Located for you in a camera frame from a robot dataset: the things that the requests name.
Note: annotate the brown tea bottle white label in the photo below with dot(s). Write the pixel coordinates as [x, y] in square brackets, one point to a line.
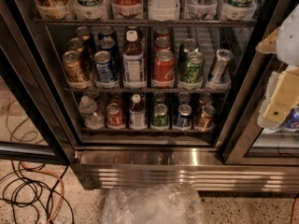
[133, 61]

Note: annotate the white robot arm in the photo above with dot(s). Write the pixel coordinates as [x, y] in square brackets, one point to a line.
[288, 40]

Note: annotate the right glass fridge door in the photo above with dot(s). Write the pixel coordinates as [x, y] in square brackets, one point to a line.
[240, 130]

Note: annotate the glass fridge door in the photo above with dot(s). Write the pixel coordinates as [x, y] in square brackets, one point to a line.
[19, 69]
[240, 130]

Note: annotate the white green bottle top right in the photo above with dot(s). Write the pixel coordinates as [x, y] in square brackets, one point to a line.
[236, 10]

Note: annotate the white green bottle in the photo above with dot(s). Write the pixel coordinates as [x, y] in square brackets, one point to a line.
[236, 10]
[90, 9]

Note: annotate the silver bottle top shelf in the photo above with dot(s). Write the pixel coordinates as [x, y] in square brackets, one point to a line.
[199, 10]

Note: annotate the red cola can middle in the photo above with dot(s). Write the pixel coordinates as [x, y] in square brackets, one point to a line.
[162, 43]

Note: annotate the red cola can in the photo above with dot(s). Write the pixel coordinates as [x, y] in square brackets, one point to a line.
[164, 61]
[162, 43]
[161, 32]

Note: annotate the white bottle top shelf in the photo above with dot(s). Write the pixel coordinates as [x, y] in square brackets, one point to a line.
[164, 10]

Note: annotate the brown tea bottle behind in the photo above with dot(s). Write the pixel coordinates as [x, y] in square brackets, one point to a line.
[140, 34]

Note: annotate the small tea bottle bottom shelf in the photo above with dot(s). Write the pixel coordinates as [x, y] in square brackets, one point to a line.
[137, 113]

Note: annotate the red bottle top shelf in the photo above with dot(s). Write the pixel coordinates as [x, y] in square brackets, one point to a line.
[127, 9]

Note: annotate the red can bottom shelf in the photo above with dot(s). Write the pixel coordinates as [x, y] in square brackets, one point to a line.
[114, 115]

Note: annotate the blue can middle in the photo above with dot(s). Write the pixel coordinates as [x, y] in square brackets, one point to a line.
[109, 44]

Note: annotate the clear water bottle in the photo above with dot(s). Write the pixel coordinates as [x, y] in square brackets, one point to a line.
[93, 118]

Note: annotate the white green bottle top left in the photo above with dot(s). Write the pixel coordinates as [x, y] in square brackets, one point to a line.
[90, 9]

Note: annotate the gold can middle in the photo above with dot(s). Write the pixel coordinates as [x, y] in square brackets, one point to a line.
[78, 44]

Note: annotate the gold can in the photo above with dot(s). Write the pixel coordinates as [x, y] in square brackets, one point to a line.
[86, 34]
[74, 67]
[78, 44]
[205, 116]

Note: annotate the left glass fridge door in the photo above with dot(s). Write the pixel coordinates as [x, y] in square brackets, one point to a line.
[19, 69]

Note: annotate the blue can behind right door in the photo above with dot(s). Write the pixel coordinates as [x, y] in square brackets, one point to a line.
[292, 120]

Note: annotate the silver slim can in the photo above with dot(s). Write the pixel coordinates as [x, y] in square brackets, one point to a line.
[223, 57]

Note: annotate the green can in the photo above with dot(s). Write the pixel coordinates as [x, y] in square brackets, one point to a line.
[187, 46]
[192, 68]
[160, 115]

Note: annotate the gold can bottom front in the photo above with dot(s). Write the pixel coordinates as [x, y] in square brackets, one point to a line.
[205, 116]

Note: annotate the green can back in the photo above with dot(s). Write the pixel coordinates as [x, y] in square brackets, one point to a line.
[187, 46]

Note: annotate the blue can bottom front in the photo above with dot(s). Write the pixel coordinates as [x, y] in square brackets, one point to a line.
[183, 116]

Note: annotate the red cola can front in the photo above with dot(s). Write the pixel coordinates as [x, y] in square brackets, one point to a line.
[164, 61]

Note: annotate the red cola can back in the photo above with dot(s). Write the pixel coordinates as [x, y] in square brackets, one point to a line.
[161, 32]

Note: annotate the green can bottom front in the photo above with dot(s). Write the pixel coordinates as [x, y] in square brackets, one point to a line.
[160, 115]

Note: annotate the blue can back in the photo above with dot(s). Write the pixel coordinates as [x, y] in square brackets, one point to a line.
[107, 32]

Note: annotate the clear plastic bag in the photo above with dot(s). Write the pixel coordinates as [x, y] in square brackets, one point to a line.
[160, 204]

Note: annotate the gold can back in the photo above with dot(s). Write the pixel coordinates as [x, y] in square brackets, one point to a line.
[86, 34]

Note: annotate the middle wire shelf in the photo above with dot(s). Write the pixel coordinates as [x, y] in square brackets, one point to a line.
[146, 90]

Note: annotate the wire shelf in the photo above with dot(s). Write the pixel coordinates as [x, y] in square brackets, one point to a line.
[146, 90]
[146, 23]

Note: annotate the top wire shelf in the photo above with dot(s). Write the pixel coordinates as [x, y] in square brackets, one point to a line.
[146, 23]

